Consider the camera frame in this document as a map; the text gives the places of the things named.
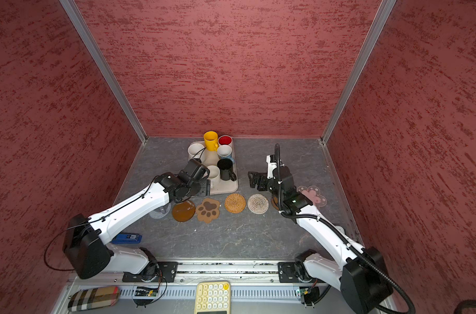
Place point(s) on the yellow mug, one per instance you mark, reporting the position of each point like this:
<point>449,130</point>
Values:
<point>211,141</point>

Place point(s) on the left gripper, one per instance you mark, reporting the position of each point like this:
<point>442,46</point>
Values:
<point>205,186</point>

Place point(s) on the grey round coaster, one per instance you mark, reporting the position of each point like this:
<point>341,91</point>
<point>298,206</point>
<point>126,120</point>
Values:
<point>161,211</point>

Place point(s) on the plaid glasses case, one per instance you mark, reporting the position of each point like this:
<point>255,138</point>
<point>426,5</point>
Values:
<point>91,299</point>

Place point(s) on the white mug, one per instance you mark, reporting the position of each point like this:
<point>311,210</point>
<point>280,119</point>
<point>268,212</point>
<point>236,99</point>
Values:
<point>214,174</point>
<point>197,151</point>

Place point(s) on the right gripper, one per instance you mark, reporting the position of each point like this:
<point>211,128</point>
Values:
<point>263,178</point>

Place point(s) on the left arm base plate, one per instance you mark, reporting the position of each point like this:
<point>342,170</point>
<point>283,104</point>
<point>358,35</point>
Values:
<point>164,270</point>

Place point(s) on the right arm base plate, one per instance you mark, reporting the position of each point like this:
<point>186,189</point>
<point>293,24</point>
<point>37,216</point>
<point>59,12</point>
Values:
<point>287,272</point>

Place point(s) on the black mug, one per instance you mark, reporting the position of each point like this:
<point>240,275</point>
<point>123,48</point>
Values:
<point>226,170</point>

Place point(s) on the woven rattan coaster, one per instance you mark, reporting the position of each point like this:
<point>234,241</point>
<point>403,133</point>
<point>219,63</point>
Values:
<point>235,203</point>

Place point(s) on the brown wooden coaster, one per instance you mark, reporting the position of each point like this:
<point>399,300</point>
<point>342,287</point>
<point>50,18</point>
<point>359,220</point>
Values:
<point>274,202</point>

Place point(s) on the blue floral mug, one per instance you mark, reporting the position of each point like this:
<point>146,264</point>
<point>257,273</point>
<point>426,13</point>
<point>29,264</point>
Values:
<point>225,152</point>

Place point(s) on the white braided coaster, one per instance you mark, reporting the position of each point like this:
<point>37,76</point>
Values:
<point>258,204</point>

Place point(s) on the brown paw coaster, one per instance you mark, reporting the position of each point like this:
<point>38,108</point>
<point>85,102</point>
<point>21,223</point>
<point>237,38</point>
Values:
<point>208,210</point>

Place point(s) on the beige serving tray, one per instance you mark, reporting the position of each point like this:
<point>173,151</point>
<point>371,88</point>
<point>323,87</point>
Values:
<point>223,187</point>

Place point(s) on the white mug front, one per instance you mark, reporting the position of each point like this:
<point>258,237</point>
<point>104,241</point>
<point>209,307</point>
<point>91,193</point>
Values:
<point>214,174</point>

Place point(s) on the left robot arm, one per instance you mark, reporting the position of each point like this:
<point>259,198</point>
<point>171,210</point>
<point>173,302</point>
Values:
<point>88,240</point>

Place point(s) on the red interior mug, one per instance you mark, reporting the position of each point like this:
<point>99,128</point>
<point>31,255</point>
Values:
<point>225,140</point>

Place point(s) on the yellow keypad calculator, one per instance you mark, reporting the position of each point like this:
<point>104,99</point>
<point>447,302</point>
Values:
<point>213,297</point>

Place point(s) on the pink flower coaster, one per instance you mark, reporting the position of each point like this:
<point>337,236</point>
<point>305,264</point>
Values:
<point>313,193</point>

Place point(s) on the brown glossy coaster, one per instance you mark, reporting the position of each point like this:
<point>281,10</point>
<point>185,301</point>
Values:
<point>183,212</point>

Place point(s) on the white mug rear left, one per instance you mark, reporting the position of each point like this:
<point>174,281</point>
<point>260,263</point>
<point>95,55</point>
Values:
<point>197,151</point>

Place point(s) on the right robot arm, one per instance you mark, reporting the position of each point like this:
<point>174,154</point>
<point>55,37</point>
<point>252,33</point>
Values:
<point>359,273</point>

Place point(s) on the blue black handheld device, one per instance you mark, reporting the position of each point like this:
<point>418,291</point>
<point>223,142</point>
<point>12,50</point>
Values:
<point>126,238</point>

